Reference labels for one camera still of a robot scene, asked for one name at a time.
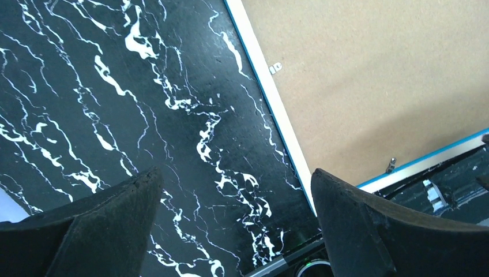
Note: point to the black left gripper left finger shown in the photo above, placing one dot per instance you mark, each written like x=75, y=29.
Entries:
x=105, y=234

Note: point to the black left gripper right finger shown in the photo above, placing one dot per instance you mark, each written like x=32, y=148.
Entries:
x=366, y=235

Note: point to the blue wooden picture frame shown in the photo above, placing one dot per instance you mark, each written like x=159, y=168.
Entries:
x=265, y=80

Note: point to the brown cardboard backing board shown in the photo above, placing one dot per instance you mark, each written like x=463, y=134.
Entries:
x=366, y=81

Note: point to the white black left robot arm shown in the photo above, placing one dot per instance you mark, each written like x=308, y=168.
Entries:
x=364, y=235

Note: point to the silver metal turn clip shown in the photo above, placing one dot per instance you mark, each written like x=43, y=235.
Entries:
x=276, y=67

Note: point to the aluminium front mounting rail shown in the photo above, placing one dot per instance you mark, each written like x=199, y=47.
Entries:
x=455, y=190

